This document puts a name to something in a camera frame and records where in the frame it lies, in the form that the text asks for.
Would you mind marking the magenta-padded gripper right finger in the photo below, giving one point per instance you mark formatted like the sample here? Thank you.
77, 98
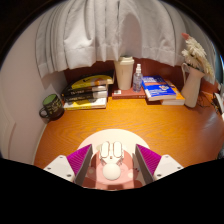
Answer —
154, 164

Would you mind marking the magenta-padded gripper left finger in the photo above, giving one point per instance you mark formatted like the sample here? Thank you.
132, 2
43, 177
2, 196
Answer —
71, 165

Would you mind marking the white computer mouse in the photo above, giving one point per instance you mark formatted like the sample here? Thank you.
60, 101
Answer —
111, 171

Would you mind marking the round cartoon print mouse pad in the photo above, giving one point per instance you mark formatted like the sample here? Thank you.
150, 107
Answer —
113, 135

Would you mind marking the dark mug with green inside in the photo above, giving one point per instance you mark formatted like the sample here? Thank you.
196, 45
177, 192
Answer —
53, 106

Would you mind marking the thin red-brown book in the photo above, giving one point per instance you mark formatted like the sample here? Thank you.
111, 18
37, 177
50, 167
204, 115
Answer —
128, 94

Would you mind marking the blue book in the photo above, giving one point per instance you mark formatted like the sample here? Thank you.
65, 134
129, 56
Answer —
158, 87

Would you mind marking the clear spray bottle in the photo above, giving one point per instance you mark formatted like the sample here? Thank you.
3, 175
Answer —
137, 81

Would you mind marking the white ceramic pitcher vase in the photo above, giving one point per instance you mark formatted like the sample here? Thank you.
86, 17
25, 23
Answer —
191, 88

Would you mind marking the white flat device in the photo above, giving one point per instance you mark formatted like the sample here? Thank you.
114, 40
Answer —
219, 103

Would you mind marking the cream travel tumbler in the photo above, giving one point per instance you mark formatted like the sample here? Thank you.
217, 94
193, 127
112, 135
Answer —
124, 75

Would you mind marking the white flower bouquet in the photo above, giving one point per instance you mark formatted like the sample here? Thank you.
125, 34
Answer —
196, 55

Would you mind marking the white pleated curtain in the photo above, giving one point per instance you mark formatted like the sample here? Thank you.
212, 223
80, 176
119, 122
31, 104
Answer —
100, 30

